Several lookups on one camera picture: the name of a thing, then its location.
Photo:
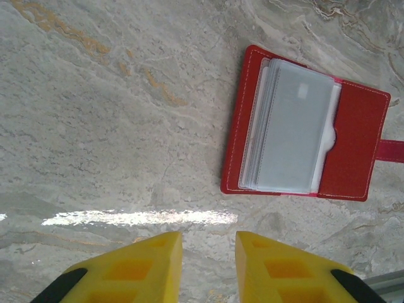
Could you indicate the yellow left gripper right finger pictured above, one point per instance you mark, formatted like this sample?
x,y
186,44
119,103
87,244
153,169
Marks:
x,y
277,274

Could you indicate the grey credit card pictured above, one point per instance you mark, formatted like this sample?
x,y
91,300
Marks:
x,y
293,132

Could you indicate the red card holder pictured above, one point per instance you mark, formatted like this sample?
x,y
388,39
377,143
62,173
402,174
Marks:
x,y
350,142

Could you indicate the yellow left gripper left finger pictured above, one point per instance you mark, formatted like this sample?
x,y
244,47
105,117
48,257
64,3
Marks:
x,y
142,271

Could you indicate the aluminium mounting rail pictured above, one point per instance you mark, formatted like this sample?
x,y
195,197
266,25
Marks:
x,y
388,288

